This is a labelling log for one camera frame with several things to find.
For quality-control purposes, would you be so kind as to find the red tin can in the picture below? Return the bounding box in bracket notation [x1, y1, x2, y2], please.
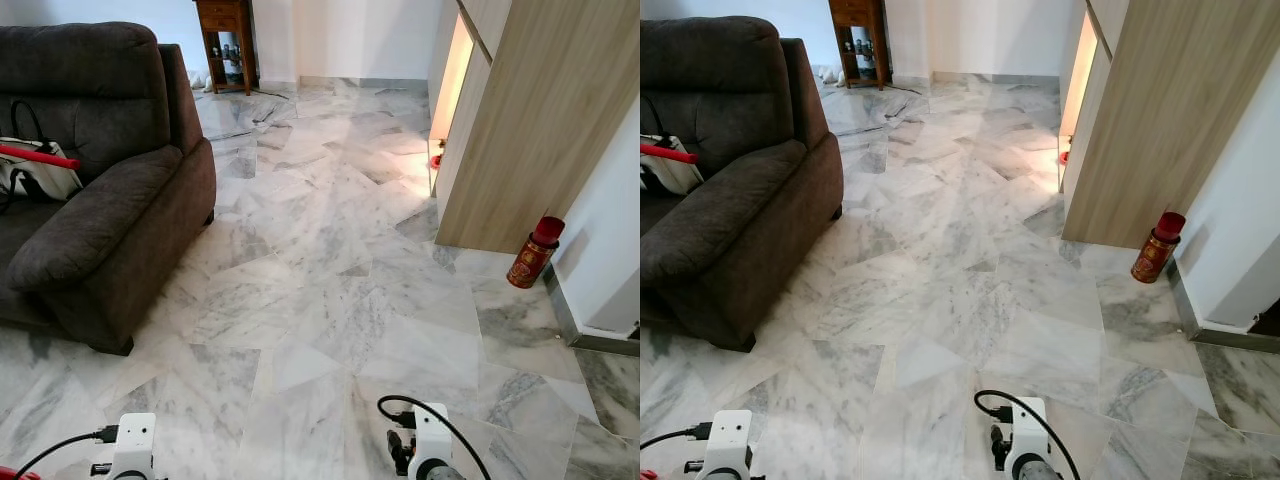
[1130, 210, 1188, 285]
[506, 216, 567, 291]

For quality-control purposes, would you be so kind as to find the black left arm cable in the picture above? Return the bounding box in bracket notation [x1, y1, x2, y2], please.
[640, 422, 713, 453]
[12, 426, 121, 480]

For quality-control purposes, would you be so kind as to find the dark brown fabric sofa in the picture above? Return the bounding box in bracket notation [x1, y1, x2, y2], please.
[640, 16, 845, 353]
[0, 22, 218, 357]

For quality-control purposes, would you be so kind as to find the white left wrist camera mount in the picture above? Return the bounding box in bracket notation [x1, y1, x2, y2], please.
[105, 412, 159, 480]
[698, 409, 754, 480]

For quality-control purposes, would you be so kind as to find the white bag with black strap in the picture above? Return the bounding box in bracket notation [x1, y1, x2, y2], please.
[640, 95, 707, 198]
[0, 100, 84, 213]

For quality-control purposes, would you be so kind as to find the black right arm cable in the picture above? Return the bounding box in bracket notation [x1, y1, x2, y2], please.
[974, 389, 1083, 480]
[377, 394, 492, 480]

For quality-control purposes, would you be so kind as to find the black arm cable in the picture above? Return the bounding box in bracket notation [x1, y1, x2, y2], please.
[377, 394, 492, 480]
[640, 422, 713, 453]
[12, 426, 121, 480]
[974, 389, 1083, 480]

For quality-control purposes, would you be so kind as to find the small dark wooden shelf cabinet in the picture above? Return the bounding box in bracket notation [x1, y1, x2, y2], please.
[828, 0, 892, 92]
[194, 0, 260, 97]

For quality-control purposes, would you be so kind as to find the red stick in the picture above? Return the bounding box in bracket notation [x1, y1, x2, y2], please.
[640, 142, 700, 166]
[0, 143, 81, 171]

